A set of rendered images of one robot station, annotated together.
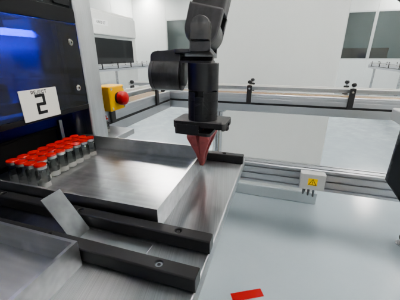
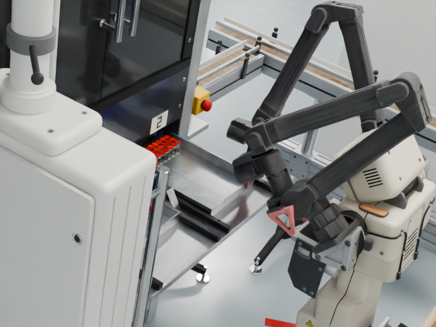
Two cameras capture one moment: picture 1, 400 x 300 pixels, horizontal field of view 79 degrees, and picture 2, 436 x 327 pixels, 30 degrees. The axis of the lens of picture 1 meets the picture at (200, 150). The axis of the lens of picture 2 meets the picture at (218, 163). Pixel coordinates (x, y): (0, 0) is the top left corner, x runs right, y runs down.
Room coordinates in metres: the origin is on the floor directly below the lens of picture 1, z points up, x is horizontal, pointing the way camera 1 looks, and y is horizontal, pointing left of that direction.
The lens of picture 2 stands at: (-1.66, -0.28, 2.38)
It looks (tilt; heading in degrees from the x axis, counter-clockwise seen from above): 33 degrees down; 10
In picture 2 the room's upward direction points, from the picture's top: 12 degrees clockwise
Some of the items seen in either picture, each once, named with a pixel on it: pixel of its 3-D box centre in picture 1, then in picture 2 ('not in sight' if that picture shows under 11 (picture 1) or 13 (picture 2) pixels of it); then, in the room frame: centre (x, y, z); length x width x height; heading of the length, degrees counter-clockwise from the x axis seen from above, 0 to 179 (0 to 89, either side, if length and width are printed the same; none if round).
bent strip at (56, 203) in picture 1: (96, 222); (186, 207); (0.26, 0.13, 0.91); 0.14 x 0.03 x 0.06; 72
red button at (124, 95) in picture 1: (121, 97); (205, 105); (0.73, 0.23, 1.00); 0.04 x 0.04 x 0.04; 73
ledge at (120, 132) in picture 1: (105, 134); (183, 124); (0.77, 0.31, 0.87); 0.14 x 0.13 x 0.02; 73
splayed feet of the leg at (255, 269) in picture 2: not in sight; (282, 237); (1.37, -0.10, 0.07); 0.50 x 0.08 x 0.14; 163
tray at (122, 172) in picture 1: (110, 167); (189, 172); (0.46, 0.18, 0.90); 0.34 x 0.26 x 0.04; 73
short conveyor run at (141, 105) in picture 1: (124, 103); (205, 77); (1.06, 0.33, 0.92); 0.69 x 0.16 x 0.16; 163
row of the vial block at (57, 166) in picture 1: (65, 158); (163, 156); (0.49, 0.29, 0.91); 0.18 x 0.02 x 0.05; 163
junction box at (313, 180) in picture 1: (312, 180); not in sight; (1.15, -0.59, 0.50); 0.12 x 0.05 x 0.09; 73
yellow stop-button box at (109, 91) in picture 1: (108, 97); (195, 100); (0.75, 0.28, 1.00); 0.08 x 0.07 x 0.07; 73
